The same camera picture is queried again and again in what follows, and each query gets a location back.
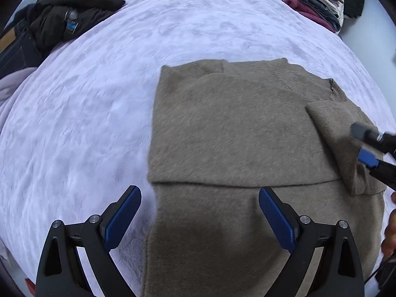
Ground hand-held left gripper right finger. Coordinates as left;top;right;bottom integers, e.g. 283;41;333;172
259;186;365;297

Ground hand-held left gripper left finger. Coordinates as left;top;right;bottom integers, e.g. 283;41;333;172
35;185;142;297

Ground person's right hand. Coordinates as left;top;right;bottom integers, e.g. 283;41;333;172
381;192;396;255

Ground lavender fleece blanket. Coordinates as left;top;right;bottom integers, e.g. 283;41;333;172
0;0;396;297

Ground black cable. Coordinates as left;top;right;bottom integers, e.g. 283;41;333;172
363;264;382;286

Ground dark blue jeans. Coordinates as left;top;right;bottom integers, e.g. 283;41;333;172
0;19;44;79

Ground black jacket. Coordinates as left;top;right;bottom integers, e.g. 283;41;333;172
26;0;126;53

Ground lilac folded duvet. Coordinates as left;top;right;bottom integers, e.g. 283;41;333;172
0;66;38;126

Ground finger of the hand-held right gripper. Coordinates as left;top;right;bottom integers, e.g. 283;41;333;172
357;148;396;191
350;123;396;156

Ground stack of folded clothes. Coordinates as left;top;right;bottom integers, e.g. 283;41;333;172
282;0;345;34

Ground brown knit sweater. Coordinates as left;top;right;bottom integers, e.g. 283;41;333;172
142;58;387;297

